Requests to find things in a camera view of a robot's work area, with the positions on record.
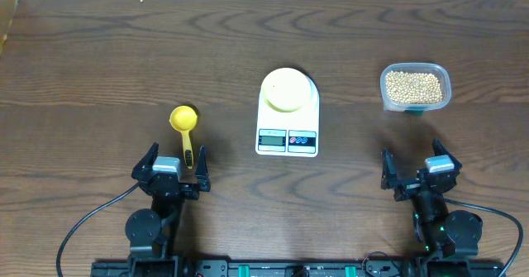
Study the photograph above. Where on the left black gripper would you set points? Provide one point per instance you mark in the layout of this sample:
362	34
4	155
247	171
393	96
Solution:
203	183

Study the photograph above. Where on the yellow measuring scoop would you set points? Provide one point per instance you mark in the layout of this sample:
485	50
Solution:
184	119

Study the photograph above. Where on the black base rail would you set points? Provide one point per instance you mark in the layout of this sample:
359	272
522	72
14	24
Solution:
223	268

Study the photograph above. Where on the clear plastic container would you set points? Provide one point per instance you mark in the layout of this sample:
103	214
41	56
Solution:
430	68

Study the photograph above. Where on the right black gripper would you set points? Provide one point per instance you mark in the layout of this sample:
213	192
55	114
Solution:
389	177

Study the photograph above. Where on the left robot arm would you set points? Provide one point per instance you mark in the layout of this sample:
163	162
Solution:
151	231

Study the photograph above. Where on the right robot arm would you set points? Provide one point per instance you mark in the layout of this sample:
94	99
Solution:
447	236

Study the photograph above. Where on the soybeans in container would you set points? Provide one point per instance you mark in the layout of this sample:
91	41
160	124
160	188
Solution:
413	88

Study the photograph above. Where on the yellow plastic bowl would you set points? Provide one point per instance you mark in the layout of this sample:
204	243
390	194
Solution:
286	89

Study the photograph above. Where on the white digital kitchen scale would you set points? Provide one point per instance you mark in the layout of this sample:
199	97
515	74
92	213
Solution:
294	134

